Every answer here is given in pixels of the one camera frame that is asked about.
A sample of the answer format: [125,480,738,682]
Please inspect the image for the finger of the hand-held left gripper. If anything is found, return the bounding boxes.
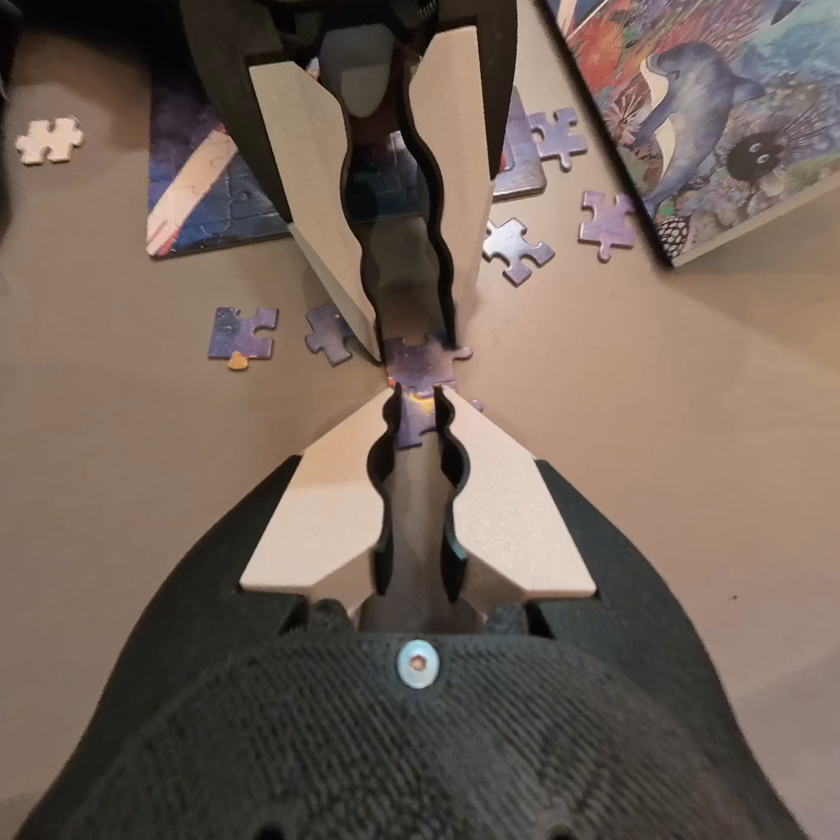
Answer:
[407,25,496,352]
[248,61,388,364]

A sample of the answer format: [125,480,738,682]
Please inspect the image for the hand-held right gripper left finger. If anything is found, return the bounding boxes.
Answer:
[238,385,403,614]

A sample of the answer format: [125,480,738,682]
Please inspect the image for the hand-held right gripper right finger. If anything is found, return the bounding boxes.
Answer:
[433,385,598,616]

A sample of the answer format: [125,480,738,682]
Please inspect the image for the space jigsaw puzzle board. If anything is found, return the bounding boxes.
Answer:
[146,66,549,260]

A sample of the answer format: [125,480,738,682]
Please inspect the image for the purple puzzle piece orange mark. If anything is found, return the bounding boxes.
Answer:
[382,333,484,450]

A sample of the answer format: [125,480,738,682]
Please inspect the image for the group of loose puzzle pieces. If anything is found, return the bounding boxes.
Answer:
[206,107,642,371]

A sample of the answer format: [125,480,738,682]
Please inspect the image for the white puzzle piece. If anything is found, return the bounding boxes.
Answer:
[14,116,86,166]

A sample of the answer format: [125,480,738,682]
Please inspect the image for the illustrated puzzle box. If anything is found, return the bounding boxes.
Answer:
[538,0,840,269]

